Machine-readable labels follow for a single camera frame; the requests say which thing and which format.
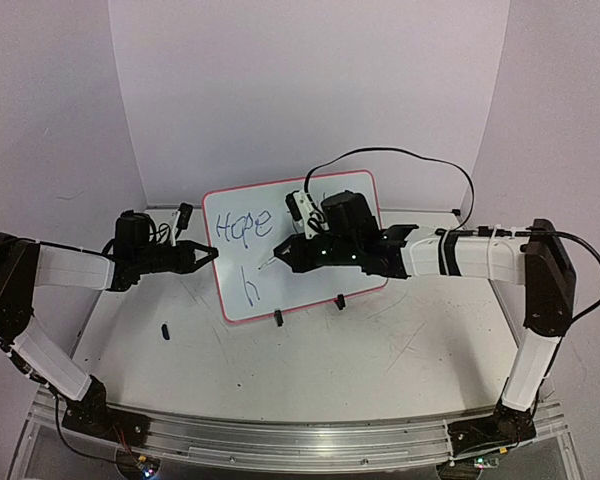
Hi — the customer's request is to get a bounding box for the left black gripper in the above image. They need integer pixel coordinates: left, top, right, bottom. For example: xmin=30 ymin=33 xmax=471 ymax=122
xmin=134 ymin=237 xmax=220 ymax=272

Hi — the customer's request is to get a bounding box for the right circuit board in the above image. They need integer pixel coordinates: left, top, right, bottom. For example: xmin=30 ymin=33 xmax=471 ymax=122
xmin=473 ymin=455 xmax=500 ymax=470

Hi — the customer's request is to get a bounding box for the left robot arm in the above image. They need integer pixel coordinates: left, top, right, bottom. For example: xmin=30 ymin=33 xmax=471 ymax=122
xmin=0 ymin=204 xmax=219 ymax=437

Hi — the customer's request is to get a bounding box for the black right camera cable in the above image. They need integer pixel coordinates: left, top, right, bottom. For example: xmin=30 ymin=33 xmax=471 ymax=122
xmin=303 ymin=146 xmax=600 ymax=326

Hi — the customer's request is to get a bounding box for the aluminium front rail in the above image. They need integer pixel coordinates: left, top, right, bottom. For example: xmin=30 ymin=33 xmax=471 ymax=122
xmin=29 ymin=393 xmax=568 ymax=473

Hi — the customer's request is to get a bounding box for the circuit board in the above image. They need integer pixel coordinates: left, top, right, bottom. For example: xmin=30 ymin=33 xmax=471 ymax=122
xmin=114 ymin=450 xmax=161 ymax=480
xmin=473 ymin=455 xmax=500 ymax=470

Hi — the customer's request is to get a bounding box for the white marker pen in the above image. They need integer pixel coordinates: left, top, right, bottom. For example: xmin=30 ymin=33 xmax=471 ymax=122
xmin=257 ymin=256 xmax=277 ymax=270

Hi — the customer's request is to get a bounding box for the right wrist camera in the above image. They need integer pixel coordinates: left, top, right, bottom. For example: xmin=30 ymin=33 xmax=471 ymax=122
xmin=285 ymin=190 xmax=328 ymax=240

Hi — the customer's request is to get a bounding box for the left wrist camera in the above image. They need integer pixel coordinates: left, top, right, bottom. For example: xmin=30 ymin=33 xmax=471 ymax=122
xmin=170 ymin=203 xmax=193 ymax=245

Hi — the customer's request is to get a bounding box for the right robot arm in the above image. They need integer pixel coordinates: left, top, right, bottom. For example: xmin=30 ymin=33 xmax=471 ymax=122
xmin=273 ymin=191 xmax=576 ymax=458

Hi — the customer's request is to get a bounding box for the left circuit board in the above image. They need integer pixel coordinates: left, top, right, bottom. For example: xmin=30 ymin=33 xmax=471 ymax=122
xmin=114 ymin=450 xmax=161 ymax=480

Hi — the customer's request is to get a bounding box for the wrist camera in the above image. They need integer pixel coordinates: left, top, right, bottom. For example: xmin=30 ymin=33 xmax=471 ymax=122
xmin=170 ymin=203 xmax=193 ymax=245
xmin=285 ymin=190 xmax=328 ymax=240

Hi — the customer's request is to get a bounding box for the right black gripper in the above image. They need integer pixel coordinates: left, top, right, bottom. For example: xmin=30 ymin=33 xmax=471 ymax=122
xmin=272 ymin=231 xmax=357 ymax=274

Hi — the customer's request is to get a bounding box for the pink framed whiteboard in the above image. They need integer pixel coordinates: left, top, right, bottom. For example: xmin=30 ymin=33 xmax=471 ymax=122
xmin=202 ymin=178 xmax=388 ymax=324

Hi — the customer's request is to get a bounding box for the blue marker cap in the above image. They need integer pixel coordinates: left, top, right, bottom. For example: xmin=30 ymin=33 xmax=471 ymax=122
xmin=161 ymin=324 xmax=171 ymax=341

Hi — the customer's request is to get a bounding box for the black whiteboard stand clip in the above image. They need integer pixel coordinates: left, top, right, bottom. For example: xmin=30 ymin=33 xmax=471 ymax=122
xmin=274 ymin=310 xmax=284 ymax=328

